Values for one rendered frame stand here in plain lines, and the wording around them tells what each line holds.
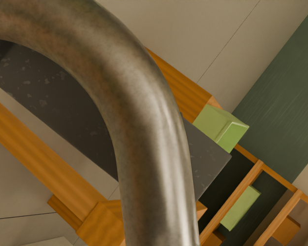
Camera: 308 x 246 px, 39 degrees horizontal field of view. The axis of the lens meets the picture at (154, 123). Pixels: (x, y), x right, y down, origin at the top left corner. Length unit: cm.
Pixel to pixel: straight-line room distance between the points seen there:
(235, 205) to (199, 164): 548
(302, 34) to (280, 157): 178
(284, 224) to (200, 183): 549
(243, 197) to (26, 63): 549
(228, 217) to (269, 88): 195
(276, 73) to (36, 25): 625
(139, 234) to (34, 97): 9
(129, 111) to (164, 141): 2
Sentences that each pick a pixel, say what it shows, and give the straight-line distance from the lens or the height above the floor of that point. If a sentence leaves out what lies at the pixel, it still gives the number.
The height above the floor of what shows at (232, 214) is 91.
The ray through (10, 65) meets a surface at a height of 105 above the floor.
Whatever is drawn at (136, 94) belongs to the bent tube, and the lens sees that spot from 16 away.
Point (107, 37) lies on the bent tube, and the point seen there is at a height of 110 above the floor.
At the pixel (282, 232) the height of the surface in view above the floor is 151.
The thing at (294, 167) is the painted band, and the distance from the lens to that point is 621.
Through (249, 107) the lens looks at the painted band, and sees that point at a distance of 631.
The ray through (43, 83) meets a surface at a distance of 22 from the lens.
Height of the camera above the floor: 118
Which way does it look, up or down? 18 degrees down
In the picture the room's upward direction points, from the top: 128 degrees clockwise
